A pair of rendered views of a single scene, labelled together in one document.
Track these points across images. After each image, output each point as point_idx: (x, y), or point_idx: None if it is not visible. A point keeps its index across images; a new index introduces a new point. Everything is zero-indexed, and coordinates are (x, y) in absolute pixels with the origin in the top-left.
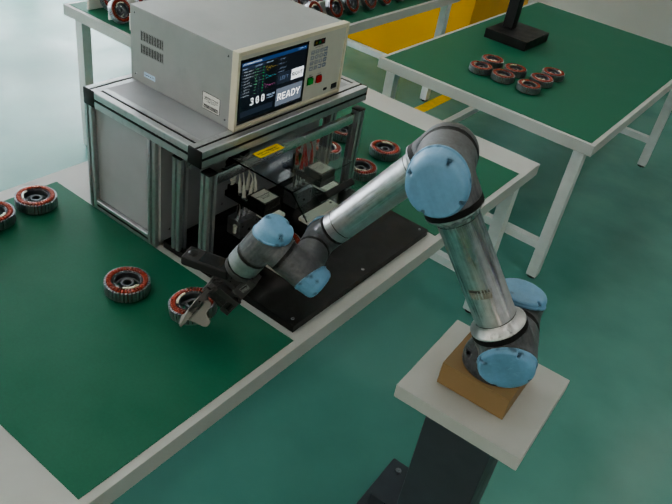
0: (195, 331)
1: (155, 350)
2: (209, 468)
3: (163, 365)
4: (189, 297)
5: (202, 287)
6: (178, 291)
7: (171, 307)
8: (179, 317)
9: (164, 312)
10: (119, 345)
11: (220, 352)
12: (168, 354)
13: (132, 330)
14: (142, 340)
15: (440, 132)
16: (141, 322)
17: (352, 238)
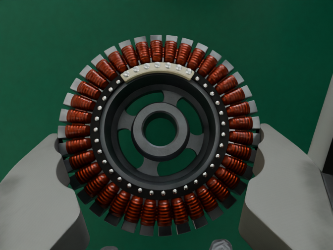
0: (153, 142)
1: (50, 92)
2: None
3: (15, 134)
4: (196, 96)
5: (258, 122)
6: (196, 45)
7: (89, 71)
8: (68, 123)
9: (177, 42)
10: (25, 10)
11: (117, 230)
12: (52, 125)
13: (83, 9)
14: (65, 47)
15: None
16: (119, 13)
17: None
